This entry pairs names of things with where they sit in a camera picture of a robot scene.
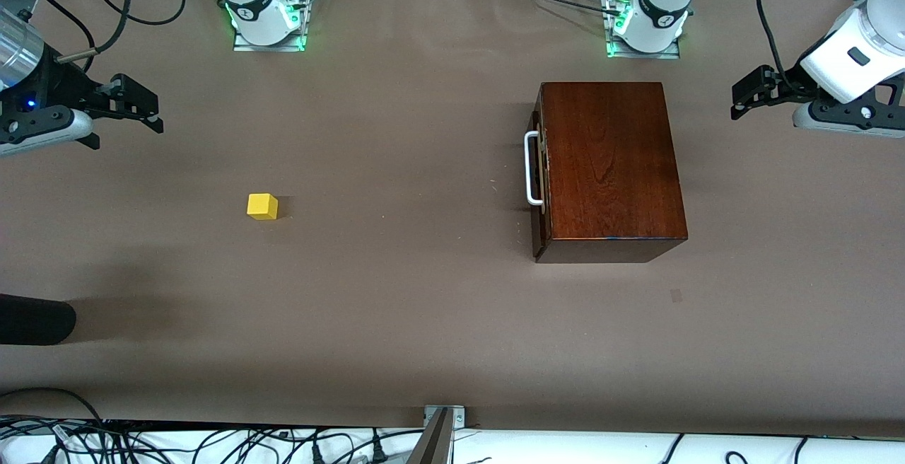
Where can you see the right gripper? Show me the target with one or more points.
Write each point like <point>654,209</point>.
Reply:
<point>62,85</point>

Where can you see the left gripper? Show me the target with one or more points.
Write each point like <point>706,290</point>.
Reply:
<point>789,85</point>

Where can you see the yellow cube block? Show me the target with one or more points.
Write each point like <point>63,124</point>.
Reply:
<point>261,206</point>

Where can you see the dark wooden cabinet box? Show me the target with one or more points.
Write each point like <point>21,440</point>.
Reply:
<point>615,160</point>

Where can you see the small brown tape patch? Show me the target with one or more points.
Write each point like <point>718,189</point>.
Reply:
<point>676,296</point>

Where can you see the black cylindrical object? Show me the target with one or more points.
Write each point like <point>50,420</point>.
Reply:
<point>32,319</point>

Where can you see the brown table cover sheet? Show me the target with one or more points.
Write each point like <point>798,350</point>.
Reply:
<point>424,308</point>

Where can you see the black power plug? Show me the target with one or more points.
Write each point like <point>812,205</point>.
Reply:
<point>317,454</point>
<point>378,451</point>

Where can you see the dark metal beam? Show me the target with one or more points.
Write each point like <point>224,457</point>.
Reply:
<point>433,446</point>

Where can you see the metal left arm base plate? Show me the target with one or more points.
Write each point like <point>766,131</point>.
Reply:
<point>643,54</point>

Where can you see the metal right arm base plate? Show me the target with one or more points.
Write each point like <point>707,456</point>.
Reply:
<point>272,45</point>

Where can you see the small metal bracket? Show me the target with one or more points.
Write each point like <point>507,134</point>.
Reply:
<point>458,416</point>

